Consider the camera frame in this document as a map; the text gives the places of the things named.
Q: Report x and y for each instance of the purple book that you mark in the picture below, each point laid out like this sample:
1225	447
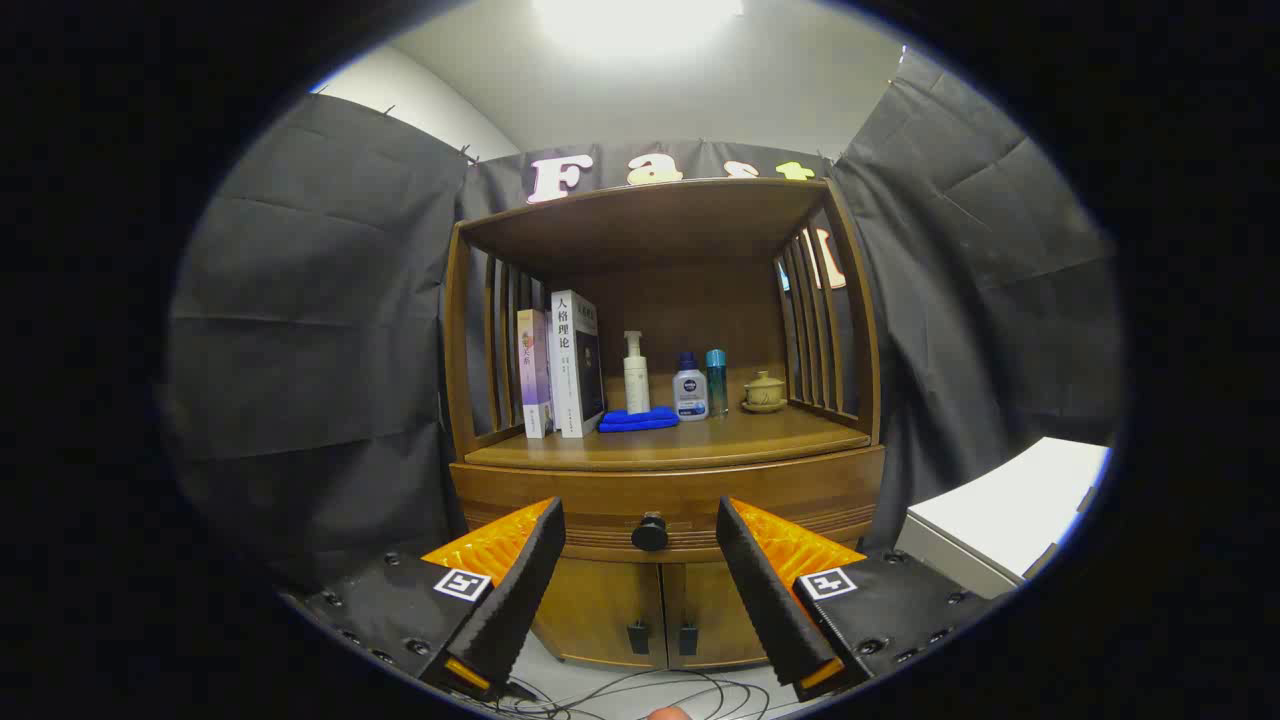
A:
533	370

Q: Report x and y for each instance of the brown wooden cabinet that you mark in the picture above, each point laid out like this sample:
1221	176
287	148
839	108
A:
680	300

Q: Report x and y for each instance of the teal bottle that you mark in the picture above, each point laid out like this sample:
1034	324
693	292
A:
717	385

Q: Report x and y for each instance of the wooden cabinet door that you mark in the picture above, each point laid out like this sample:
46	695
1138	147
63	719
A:
720	620
600	610

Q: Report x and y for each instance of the white pump bottle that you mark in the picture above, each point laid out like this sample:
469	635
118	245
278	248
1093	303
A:
637	385

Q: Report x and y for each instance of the wooden countertop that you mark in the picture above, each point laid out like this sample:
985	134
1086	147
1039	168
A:
700	440

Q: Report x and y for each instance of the white side table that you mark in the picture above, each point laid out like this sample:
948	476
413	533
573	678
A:
1010	500

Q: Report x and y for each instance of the black backdrop cloth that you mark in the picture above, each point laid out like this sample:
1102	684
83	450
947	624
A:
320	350

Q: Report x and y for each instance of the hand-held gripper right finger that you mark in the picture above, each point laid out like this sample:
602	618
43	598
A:
765	600

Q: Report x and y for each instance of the folded blue cloth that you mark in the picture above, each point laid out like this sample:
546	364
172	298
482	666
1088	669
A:
640	420

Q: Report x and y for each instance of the tan lidded ceramic cup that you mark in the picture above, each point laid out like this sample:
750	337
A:
765	390

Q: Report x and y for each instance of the thick white book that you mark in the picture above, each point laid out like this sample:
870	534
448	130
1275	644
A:
565	380

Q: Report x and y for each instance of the white bottle with blue cap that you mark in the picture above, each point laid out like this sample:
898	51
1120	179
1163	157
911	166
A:
690	395

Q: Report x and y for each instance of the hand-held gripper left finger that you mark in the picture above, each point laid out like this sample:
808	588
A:
520	600

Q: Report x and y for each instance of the brown wooden drawer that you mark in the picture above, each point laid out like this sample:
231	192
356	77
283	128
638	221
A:
620	495

